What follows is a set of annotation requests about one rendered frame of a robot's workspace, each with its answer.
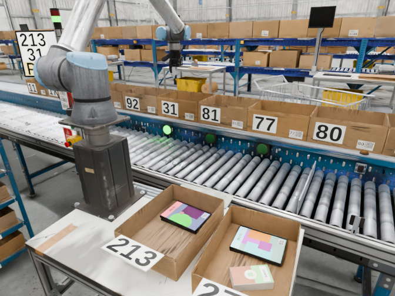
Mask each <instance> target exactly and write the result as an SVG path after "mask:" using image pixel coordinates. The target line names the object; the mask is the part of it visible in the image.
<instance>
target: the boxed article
mask: <svg viewBox="0 0 395 296"><path fill-rule="evenodd" d="M229 274H230V279H231V282H232V287H233V289H234V290H236V291H240V292H241V291H252V290H270V289H273V286H274V281H273V278H272V275H271V273H270V270H269V268H268V266H267V265H251V266H242V267H230V272H229Z"/></svg>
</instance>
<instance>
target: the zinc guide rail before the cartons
mask: <svg viewBox="0 0 395 296"><path fill-rule="evenodd" d="M0 90H1V91H5V92H11V93H17V94H21V95H27V96H33V97H39V98H44V99H49V100H55V101H60V99H58V98H54V97H47V96H41V95H34V94H30V93H24V92H17V91H13V90H7V89H1V88H0ZM60 102H61V101H60ZM116 111H117V112H121V113H127V114H130V115H137V116H143V117H149V118H153V119H159V120H165V121H169V122H175V123H181V124H185V125H191V126H197V127H204V128H208V129H213V130H220V131H224V132H230V133H236V134H242V135H246V136H252V137H258V138H262V139H268V140H274V141H278V142H285V143H291V144H297V145H301V146H307V147H313V148H317V149H323V150H329V151H333V152H339V153H345V154H352V155H355V156H361V157H368V158H372V159H377V160H384V161H388V162H394V163H395V157H390V156H384V155H380V154H373V153H369V155H367V156H365V155H362V154H360V151H357V150H350V149H344V148H339V147H333V146H326V145H323V144H316V143H310V142H303V141H300V140H293V139H287V138H282V137H276V136H269V135H265V134H259V133H253V132H246V131H242V130H236V129H229V128H225V127H219V126H212V125H206V124H202V123H195V122H189V121H185V120H179V119H172V118H168V117H162V116H155V115H149V114H144V113H138V112H132V111H128V110H121V109H116Z"/></svg>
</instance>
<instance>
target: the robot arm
mask: <svg viewBox="0 0 395 296"><path fill-rule="evenodd" d="M105 2H106V0H77V1H76V3H75V6H74V7H73V10H72V12H71V14H70V17H69V19H68V21H67V23H66V26H65V28H64V30H63V32H62V35H61V37H60V39H59V42H58V43H57V44H53V45H51V46H50V48H49V50H48V53H47V55H43V56H41V57H39V58H38V59H37V60H36V61H35V62H34V66H33V72H34V77H35V79H36V80H37V81H38V83H39V84H40V85H41V86H43V87H44V88H46V89H50V90H53V91H60V92H71V93H72V95H73V108H72V114H71V121H72V122H73V123H76V124H80V125H97V124H102V123H108V122H112V121H114V120H116V119H117V118H118V113H117V111H116V109H115V107H114V105H113V103H112V101H111V92H110V85H109V75H108V65H107V61H106V57H105V56H104V55H103V54H100V53H91V52H85V51H86V48H87V46H88V43H89V41H90V39H91V36H92V34H93V31H94V29H95V26H96V24H97V22H98V19H99V17H100V15H101V12H102V10H103V7H104V5H105ZM149 2H150V3H151V4H152V5H153V7H154V8H155V9H156V11H157V12H158V14H159V15H160V16H161V17H162V19H163V20H164V21H165V22H166V24H167V26H160V27H158V28H157V30H156V37H157V38H158V39H159V40H160V41H168V49H170V50H169V51H170V52H171V53H169V54H168V55H166V56H164V57H163V58H162V59H161V60H162V62H166V61H167V60H168V59H169V70H170V74H171V75H172V77H173V79H174V78H175V75H177V74H180V71H179V70H178V66H182V65H183V58H180V53H181V52H182V51H181V50H179V49H180V41H187V40H189V39H190V35H191V30H190V26H187V25H186V26H185V25H184V23H183V22H182V21H181V20H180V18H179V17H178V15H177V13H176V12H175V10H174V9H173V8H172V6H171V4H170V3H169V1H168V0H149Z"/></svg>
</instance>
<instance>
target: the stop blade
mask: <svg viewBox="0 0 395 296"><path fill-rule="evenodd" d="M315 165H316V161H315V163H314V165H313V167H312V170H311V172H310V174H309V177H308V179H307V182H306V184H305V186H304V189H303V191H302V194H301V196H300V198H299V202H298V207H297V213H296V214H297V215H298V213H299V211H300V208H301V206H302V203H303V200H304V198H305V195H306V193H307V190H308V188H309V185H310V182H311V180H312V178H313V175H314V170H315Z"/></svg>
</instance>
